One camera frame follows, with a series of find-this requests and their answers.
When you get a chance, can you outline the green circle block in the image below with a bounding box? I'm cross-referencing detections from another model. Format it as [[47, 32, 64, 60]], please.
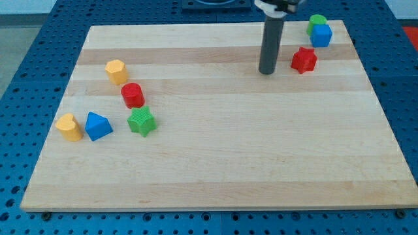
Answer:
[[306, 14, 327, 36]]

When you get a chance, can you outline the yellow heart block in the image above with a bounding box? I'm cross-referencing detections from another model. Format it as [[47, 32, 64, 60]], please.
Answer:
[[56, 113, 84, 142]]

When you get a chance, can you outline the red star block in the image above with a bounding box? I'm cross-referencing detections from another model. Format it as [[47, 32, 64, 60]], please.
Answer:
[[291, 47, 317, 74]]

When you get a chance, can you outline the yellow hexagon block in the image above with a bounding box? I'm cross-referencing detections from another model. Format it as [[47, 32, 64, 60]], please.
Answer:
[[104, 59, 129, 85]]

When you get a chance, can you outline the wooden board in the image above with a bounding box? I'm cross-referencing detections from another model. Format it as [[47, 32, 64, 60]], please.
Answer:
[[20, 20, 417, 212]]

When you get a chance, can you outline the blue triangle block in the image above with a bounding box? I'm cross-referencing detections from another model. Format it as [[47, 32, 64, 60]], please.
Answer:
[[85, 112, 113, 141]]

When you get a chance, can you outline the blue cube block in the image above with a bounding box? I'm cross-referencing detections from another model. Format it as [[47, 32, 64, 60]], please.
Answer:
[[310, 24, 332, 48]]

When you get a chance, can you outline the red cylinder block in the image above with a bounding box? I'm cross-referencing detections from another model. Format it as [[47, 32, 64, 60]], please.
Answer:
[[121, 83, 145, 108]]

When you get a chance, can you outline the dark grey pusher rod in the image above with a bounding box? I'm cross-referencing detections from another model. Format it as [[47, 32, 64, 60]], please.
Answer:
[[259, 16, 285, 75]]

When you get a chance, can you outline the green star block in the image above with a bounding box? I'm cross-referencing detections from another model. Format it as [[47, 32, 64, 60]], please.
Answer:
[[127, 106, 157, 137]]

